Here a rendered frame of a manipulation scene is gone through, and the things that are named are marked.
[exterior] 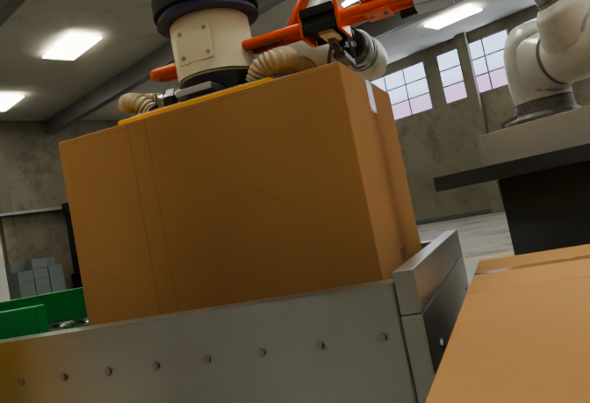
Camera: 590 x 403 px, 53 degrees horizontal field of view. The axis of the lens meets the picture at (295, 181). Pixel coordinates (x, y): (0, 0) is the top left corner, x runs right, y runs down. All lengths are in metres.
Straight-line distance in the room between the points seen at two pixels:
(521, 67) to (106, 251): 1.17
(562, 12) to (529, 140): 0.33
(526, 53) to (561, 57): 0.13
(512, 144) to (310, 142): 0.83
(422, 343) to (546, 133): 0.96
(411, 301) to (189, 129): 0.52
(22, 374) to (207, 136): 0.51
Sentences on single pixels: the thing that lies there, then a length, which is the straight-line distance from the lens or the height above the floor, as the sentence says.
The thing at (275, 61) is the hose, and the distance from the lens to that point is 1.13.
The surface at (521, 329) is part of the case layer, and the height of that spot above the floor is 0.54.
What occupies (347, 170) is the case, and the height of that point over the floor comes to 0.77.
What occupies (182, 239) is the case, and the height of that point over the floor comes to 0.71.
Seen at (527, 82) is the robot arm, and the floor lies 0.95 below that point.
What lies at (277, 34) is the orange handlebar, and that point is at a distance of 1.23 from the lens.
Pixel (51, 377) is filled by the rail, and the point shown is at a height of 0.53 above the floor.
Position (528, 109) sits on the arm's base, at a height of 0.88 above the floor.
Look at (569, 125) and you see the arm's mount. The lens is 1.66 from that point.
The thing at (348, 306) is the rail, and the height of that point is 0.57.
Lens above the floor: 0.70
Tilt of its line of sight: 4 degrees up
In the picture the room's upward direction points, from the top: 11 degrees counter-clockwise
